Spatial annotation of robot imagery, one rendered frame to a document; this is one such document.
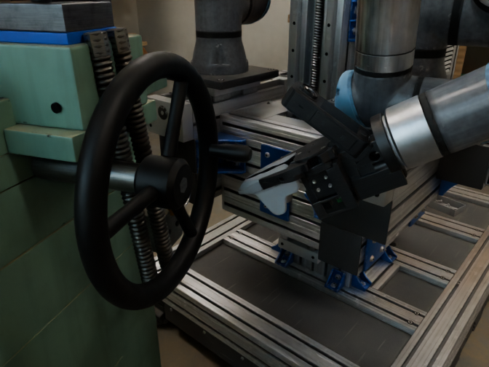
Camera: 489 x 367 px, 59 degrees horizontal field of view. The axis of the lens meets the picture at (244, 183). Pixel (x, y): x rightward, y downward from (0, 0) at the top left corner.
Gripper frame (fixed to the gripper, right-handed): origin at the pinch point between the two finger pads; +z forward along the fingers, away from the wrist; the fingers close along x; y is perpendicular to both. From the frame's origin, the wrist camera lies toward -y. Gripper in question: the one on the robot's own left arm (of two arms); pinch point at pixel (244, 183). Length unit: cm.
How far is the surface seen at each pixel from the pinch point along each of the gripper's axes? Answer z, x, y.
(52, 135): 9.5, -15.4, -17.0
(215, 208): 89, 126, 38
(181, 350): 67, 36, 50
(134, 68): -4.0, -15.4, -18.1
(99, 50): 2.1, -10.2, -22.4
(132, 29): 202, 331, -102
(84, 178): 0.1, -24.1, -11.7
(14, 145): 15.3, -15.5, -18.3
